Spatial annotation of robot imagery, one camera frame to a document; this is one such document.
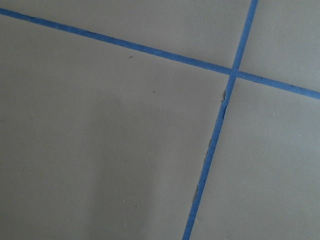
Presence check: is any brown paper table mat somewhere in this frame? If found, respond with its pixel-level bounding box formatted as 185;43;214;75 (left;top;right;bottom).
0;0;320;240

